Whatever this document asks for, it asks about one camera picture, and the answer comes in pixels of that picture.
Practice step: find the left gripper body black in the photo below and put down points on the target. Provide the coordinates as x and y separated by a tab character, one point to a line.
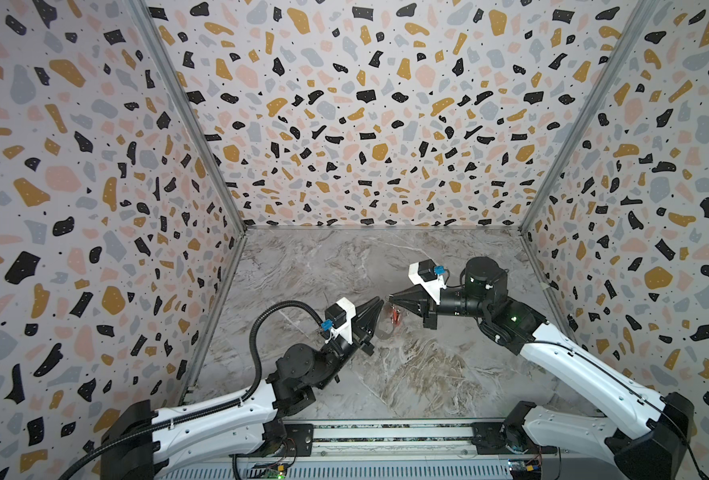
357	338

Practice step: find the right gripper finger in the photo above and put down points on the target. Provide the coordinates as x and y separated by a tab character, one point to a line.
412	294
417	307

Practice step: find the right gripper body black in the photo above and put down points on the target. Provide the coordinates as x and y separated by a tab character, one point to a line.
430	302

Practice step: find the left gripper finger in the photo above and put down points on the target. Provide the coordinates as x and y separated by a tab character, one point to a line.
368	314
378	334

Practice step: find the metal keyring plate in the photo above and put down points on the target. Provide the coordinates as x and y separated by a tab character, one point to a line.
388	308

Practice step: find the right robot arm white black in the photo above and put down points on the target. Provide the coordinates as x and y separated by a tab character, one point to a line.
643	433

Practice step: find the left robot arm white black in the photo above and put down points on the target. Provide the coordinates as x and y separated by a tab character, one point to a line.
146	443

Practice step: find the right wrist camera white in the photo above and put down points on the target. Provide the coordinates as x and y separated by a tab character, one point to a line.
430	276

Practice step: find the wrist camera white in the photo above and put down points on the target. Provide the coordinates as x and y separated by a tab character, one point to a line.
338	320
430	276

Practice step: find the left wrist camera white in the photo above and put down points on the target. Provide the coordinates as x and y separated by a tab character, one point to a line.
338	320

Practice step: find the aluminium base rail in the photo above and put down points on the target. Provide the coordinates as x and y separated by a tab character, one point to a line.
408	439

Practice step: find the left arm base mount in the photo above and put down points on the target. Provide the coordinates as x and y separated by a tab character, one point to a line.
276	437

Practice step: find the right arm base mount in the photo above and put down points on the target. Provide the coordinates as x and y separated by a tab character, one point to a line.
507	436

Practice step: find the perforated cable tray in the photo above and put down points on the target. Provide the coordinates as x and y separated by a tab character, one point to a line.
435	469

